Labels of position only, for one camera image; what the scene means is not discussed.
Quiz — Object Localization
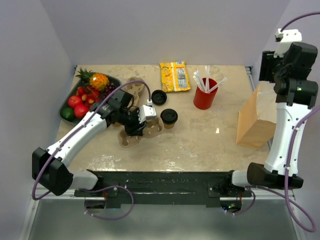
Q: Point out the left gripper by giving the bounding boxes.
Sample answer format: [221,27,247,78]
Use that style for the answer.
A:
[118,106,148,136]

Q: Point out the cardboard cup carrier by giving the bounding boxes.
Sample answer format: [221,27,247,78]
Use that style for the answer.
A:
[122,77,145,106]
[117,116,164,148]

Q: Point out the paper coffee cup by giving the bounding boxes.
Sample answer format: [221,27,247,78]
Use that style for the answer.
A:
[159,107,179,130]

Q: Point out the brown paper bag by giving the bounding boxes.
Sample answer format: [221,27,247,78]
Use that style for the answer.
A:
[236,81,277,149]

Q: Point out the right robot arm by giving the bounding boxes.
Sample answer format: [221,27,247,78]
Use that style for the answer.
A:
[222,41,319,197]

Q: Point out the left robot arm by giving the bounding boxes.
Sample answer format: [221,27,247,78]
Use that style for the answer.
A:
[31,87,157,200]

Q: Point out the dark purple grape bunch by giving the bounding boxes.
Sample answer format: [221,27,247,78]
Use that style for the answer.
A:
[100,82,117,100]

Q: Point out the red toy strawberries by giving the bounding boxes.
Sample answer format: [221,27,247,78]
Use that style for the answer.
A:
[76,86,100,107]

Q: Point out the toy pineapple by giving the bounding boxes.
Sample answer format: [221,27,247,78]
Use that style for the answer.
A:
[76,68,110,92]

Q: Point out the red toy apple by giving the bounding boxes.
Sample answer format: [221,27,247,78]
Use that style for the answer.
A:
[73,104,90,119]
[67,95,84,109]

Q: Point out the yellow snack bag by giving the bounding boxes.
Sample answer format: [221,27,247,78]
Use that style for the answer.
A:
[159,61,191,93]

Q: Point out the green toy lime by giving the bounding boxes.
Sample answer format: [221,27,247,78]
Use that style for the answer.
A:
[61,107,75,122]

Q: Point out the dark green fruit tray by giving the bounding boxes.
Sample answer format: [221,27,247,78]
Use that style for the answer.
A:
[58,75,122,126]

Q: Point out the red plastic cup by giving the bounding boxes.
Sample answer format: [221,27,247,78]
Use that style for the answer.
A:
[193,87,218,110]

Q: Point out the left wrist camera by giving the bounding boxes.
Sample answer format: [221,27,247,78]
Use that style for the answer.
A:
[138,100,157,124]

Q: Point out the black mounting base plate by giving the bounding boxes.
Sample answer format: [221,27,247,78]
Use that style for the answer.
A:
[74,171,252,208]

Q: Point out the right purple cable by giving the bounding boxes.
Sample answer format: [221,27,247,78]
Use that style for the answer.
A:
[226,11,320,233]

